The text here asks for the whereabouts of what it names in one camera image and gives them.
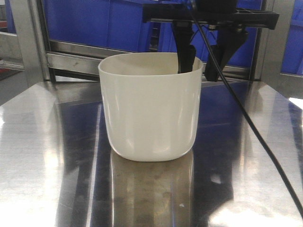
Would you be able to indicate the steel shelf frame behind table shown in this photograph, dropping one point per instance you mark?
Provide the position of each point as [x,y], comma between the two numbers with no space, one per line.
[25,45]

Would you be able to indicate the blue crate behind right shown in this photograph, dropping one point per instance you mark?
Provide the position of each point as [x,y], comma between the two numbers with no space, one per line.
[242,58]

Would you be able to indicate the blue crate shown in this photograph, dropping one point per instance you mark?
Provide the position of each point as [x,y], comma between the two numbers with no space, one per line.
[242,58]
[113,24]

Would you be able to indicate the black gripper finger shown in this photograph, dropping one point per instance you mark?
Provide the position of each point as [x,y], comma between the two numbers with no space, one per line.
[186,52]
[229,40]

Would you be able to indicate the blue crate behind left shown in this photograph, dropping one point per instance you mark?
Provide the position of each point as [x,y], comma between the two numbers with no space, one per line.
[113,24]

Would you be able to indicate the blue crate far right edge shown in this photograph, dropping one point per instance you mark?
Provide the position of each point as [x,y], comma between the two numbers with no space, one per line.
[293,56]

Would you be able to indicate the black gripper body bar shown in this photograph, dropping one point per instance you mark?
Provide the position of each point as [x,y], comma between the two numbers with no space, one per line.
[170,12]

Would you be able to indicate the white plastic trash bin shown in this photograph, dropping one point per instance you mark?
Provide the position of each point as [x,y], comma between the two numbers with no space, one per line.
[151,110]

